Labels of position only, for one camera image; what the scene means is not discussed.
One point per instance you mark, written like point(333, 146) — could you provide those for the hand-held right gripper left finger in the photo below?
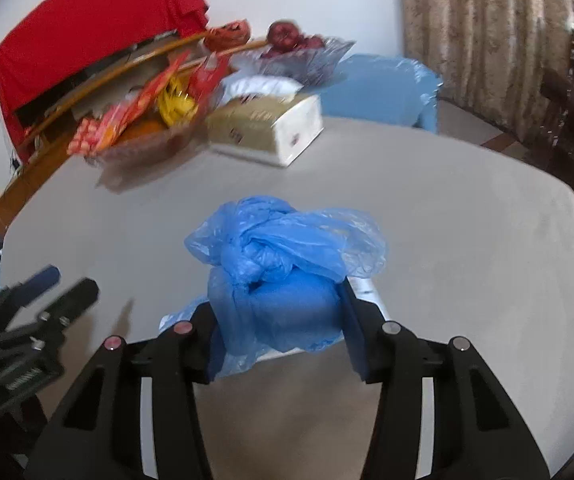
point(202, 350)

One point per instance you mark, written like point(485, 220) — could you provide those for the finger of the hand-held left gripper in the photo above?
point(37, 282)
point(74, 297)

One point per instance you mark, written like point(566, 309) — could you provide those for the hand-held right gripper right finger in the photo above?
point(359, 345)

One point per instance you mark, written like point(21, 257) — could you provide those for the blue plastic bag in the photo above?
point(277, 270)

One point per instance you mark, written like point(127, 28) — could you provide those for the woven snack basket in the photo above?
point(162, 142)

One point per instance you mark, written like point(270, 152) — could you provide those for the gold and white tissue box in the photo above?
point(267, 130)

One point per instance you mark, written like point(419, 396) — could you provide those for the curved wooden rack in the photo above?
point(117, 67)

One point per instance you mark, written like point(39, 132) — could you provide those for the red cloth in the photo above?
point(82, 25)

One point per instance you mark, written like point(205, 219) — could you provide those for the glass fruit bowl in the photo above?
point(312, 62)

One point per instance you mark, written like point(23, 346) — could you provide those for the dark wooden armchair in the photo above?
point(572, 125)

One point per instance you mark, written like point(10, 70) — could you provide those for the small red apple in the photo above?
point(312, 42)

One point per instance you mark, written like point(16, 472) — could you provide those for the large red apple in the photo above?
point(282, 35)

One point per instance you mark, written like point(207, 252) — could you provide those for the beige patterned curtain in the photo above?
point(477, 35)

